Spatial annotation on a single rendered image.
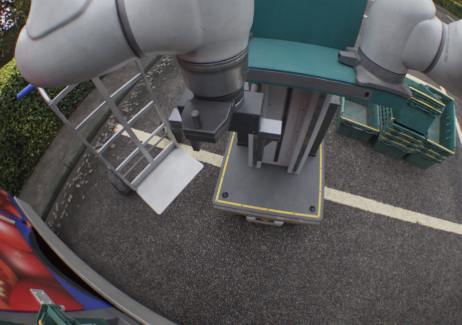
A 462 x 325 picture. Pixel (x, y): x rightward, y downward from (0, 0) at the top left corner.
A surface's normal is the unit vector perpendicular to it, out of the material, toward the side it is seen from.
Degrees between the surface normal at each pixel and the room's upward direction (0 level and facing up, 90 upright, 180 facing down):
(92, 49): 94
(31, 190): 7
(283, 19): 90
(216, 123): 0
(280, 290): 0
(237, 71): 90
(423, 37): 80
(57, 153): 8
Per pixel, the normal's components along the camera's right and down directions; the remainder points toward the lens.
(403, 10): -0.73, 0.42
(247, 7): 0.86, 0.41
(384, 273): -0.07, -0.52
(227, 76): 0.44, 0.75
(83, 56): 0.25, 0.85
